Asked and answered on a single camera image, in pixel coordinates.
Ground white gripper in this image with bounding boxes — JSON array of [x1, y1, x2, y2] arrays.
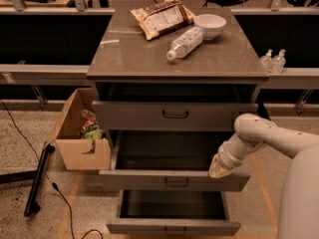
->
[[208, 140, 243, 178]]

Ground grey drawer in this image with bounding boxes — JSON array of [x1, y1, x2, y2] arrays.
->
[[100, 130, 249, 191], [107, 190, 241, 236], [93, 101, 257, 131]]

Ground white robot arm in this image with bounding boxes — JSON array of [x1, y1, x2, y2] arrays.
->
[[208, 114, 319, 239]]

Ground grey bottom drawer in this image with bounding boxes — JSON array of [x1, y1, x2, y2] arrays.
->
[[107, 190, 241, 236]]

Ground grey drawer cabinet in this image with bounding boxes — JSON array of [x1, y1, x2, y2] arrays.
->
[[86, 6, 270, 171]]

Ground grey top drawer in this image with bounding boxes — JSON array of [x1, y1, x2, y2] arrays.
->
[[93, 101, 257, 131]]

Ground left clear pump bottle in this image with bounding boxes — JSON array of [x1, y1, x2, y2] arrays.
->
[[260, 49, 272, 71]]

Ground clear plastic water bottle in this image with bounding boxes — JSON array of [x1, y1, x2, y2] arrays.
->
[[166, 27, 203, 61]]

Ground green snack packets in box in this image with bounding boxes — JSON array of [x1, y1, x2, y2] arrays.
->
[[81, 110, 103, 140]]

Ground cardboard box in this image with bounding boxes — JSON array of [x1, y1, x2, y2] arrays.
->
[[48, 88, 111, 170]]

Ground white bowl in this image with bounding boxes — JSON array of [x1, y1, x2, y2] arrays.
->
[[194, 14, 226, 40]]

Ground brown snack bag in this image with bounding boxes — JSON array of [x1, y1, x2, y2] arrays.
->
[[131, 0, 195, 41]]

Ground black stand leg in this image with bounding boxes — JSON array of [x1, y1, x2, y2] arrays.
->
[[0, 144, 55, 217]]

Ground black floor cable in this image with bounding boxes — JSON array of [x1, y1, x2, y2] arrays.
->
[[0, 98, 105, 239]]

